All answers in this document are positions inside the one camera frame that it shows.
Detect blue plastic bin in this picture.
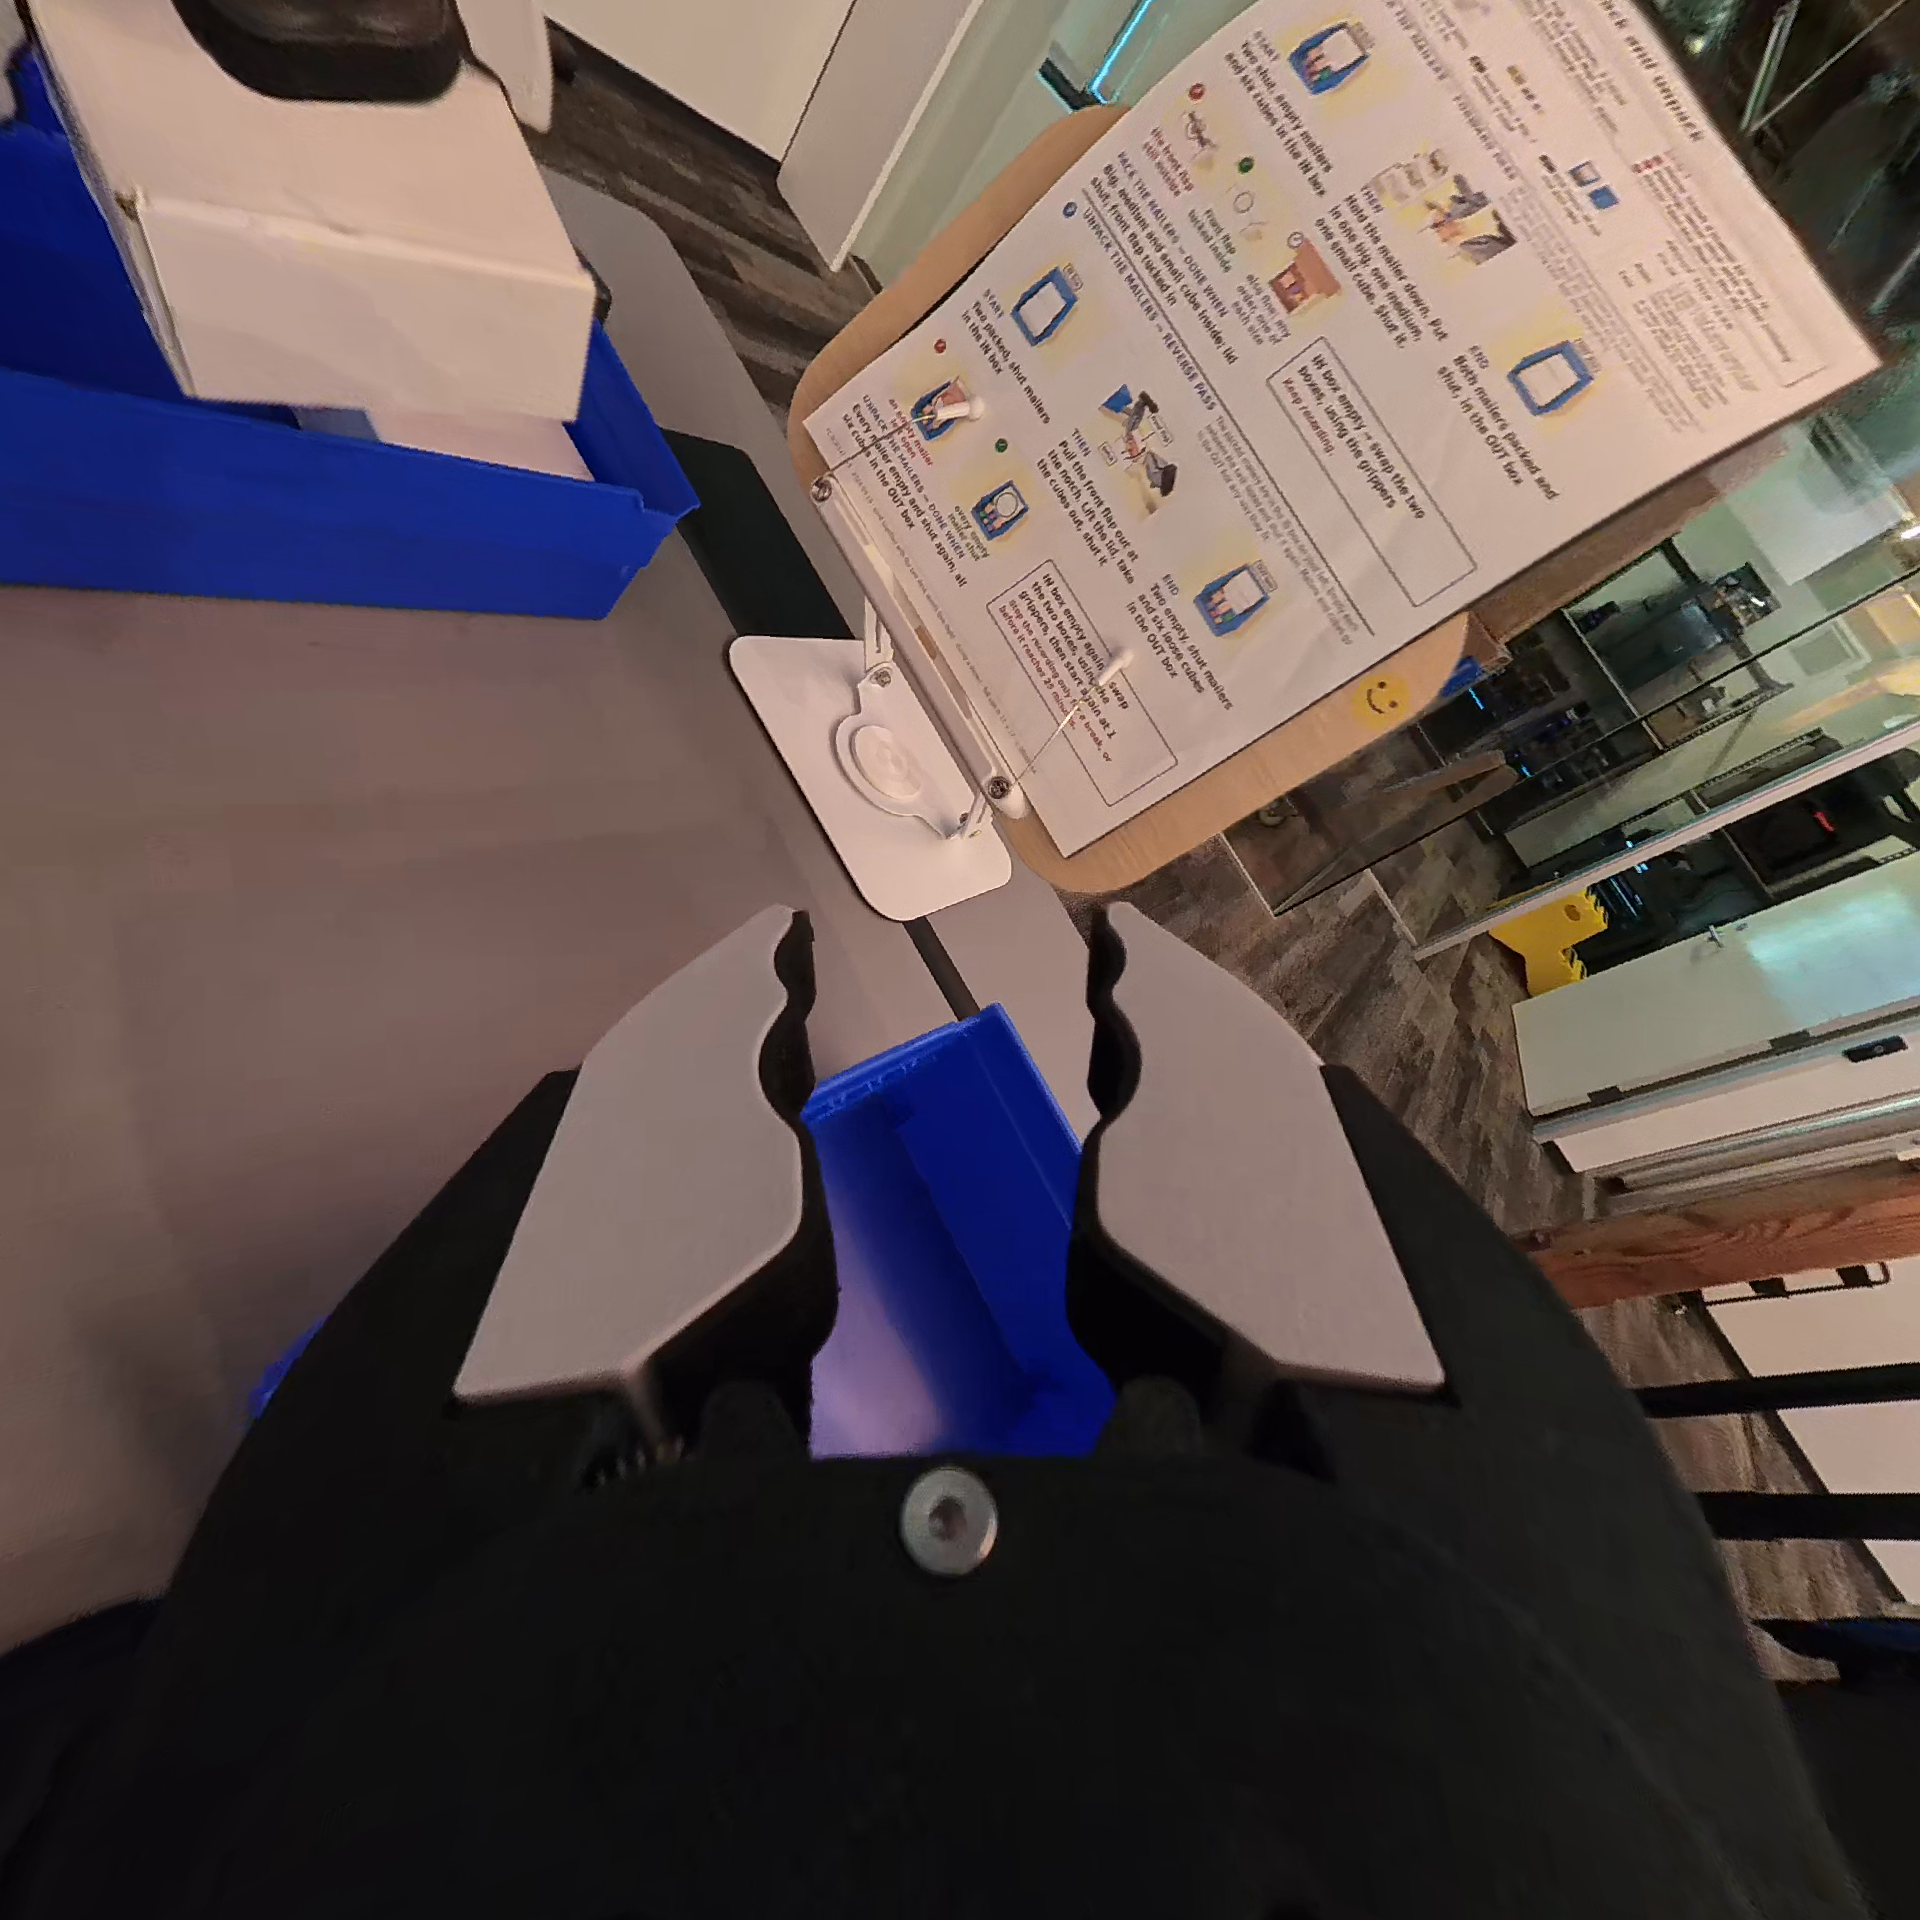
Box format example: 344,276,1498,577
0,45,699,624
246,1002,1120,1461

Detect printed instruction sheet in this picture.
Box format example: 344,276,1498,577
805,0,1888,858

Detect white cardboard box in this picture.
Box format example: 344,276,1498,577
27,0,597,425
293,402,590,484

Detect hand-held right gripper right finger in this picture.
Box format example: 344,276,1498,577
1066,901,1449,1426

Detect white cabinet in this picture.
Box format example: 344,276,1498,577
771,0,1057,275
1511,885,1920,1216

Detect black metal legs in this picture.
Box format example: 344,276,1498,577
1626,1358,1920,1547

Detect yellow plastic object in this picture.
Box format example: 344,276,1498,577
1487,885,1603,987

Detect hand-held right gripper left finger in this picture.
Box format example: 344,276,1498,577
454,902,835,1449

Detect wooden post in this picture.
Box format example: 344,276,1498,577
1521,1200,1920,1310

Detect black flat pad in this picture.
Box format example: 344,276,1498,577
661,432,859,640

